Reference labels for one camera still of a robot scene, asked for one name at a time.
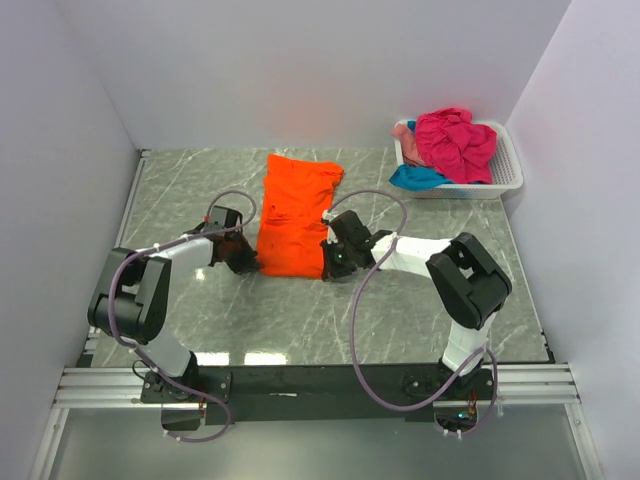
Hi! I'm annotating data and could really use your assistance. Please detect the orange t shirt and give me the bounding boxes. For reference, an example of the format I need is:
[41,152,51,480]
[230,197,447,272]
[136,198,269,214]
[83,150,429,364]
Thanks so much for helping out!
[256,154,344,279]

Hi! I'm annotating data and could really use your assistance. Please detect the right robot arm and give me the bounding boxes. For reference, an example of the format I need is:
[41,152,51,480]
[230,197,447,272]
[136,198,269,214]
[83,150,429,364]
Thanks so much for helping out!
[321,210,512,399]

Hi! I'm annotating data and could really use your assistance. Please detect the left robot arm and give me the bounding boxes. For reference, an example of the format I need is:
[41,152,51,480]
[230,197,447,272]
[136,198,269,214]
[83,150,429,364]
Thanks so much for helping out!
[87,206,259,402]

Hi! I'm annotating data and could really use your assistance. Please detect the teal blue t shirt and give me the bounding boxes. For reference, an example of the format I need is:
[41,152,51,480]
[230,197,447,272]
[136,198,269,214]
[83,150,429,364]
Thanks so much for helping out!
[389,150,452,192]

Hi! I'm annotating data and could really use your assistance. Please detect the light pink t shirt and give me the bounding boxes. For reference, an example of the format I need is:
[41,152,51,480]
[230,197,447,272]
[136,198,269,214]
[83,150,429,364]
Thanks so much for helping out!
[391,124,428,167]

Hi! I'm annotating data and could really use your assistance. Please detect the magenta t shirt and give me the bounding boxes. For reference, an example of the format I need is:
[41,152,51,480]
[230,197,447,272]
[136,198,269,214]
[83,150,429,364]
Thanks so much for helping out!
[414,108,498,184]

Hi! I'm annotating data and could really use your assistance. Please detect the white plastic laundry basket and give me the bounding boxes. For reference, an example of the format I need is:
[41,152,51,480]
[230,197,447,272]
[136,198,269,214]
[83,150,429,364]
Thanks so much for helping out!
[395,124,523,199]

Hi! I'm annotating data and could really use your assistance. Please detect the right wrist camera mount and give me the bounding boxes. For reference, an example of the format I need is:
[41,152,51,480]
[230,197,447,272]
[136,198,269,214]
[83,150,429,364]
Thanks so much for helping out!
[322,210,335,224]

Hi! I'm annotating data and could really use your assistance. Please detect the right aluminium rail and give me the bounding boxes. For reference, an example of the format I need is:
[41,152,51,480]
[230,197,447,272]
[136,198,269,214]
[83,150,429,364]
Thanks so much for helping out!
[433,362,582,407]

